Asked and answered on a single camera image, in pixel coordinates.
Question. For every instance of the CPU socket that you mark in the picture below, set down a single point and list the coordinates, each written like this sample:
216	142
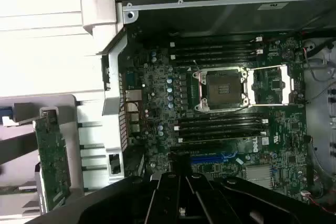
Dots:
220	87

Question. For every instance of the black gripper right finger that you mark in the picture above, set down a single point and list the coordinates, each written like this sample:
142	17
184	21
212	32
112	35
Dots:
231	205

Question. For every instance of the blue expansion slot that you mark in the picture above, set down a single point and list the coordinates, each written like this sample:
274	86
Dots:
210	159

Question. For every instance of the grey parts rack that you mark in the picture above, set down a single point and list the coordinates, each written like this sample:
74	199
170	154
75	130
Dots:
71	119

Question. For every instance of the open black PC case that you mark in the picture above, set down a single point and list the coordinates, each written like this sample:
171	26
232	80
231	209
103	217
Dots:
113	90

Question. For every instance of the silver socket cover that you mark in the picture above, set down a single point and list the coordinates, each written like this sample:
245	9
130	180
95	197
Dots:
288	87

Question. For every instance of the green motherboard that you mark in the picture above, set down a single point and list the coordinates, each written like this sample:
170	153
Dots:
288	134

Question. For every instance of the silver chipset heatsink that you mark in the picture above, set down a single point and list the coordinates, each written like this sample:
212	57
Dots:
258	176

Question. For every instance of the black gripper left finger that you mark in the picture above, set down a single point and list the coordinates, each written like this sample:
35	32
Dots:
126	203

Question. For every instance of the black RAM slot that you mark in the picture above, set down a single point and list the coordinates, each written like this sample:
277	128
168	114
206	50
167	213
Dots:
210	43
223	125
223	132
210	55
210	49
223	119
210	61
223	138

